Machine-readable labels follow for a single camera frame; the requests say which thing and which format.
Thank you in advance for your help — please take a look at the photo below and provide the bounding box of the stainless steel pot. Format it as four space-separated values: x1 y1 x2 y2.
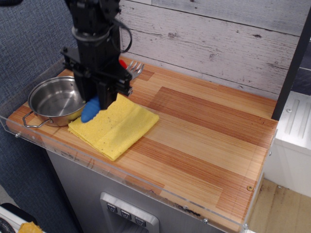
22 76 86 128

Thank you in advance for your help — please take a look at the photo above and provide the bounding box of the red plastic egg shell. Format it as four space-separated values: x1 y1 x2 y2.
119 60 127 69

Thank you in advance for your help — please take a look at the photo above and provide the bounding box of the yellow black object corner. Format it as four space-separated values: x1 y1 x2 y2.
0 203 44 233

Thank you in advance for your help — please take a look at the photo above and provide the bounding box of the grey dispenser button panel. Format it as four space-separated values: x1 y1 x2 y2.
100 192 160 233

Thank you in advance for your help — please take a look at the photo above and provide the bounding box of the blue handled metal fork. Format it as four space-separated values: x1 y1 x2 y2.
81 61 144 123

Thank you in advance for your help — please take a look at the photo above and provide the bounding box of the silver toy fridge cabinet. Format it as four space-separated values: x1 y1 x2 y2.
47 151 220 233

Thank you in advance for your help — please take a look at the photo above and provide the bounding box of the yellow folded towel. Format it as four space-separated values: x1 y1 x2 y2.
69 94 159 161

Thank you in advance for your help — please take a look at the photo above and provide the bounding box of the white ridged side cabinet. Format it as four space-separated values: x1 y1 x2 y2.
263 91 311 197

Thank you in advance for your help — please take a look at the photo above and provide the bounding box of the clear acrylic edge guard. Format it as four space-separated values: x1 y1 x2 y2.
1 112 277 233

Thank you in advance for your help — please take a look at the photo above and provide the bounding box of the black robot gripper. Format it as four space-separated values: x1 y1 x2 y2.
61 33 132 110

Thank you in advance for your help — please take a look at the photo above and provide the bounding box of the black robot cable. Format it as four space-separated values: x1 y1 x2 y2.
113 18 133 53

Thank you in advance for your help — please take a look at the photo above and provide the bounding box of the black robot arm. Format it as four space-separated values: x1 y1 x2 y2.
61 0 132 110

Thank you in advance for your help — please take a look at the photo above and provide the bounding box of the dark vertical post right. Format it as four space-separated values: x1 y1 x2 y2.
271 9 311 120

